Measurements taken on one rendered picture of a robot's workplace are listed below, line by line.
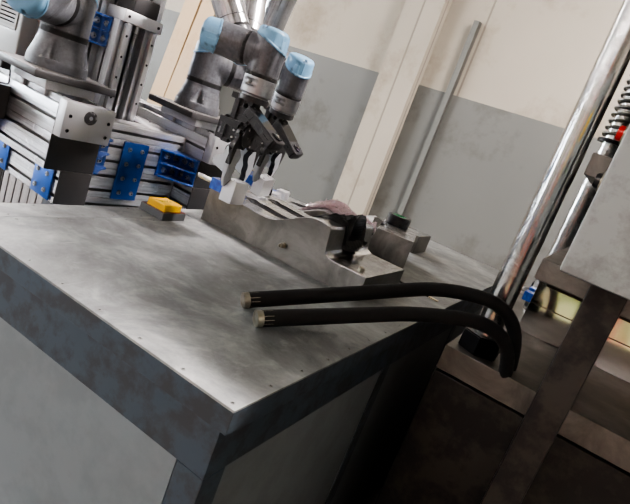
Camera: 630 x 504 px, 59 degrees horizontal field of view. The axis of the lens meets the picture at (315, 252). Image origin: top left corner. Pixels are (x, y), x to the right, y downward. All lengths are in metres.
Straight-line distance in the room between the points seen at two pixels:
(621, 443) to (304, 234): 0.80
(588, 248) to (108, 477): 0.79
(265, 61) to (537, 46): 2.95
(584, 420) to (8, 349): 1.10
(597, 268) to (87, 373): 0.78
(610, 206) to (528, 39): 3.22
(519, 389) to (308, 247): 0.57
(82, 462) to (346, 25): 4.14
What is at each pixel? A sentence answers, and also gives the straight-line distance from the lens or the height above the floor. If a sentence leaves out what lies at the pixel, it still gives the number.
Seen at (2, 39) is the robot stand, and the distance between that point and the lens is 2.12.
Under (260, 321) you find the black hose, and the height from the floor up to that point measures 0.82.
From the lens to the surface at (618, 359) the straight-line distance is 1.74.
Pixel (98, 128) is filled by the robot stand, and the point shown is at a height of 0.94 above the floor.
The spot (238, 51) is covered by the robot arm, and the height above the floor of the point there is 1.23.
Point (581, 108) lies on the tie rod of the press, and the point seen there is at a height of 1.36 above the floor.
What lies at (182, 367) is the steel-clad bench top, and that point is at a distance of 0.77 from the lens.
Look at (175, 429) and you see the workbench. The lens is 0.81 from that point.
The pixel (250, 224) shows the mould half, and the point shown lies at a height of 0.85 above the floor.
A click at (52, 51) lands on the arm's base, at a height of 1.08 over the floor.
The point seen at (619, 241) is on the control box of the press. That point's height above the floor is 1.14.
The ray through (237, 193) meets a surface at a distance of 1.31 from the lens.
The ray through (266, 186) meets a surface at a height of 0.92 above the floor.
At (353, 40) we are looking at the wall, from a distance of 4.64.
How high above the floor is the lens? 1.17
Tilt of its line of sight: 13 degrees down
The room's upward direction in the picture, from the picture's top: 20 degrees clockwise
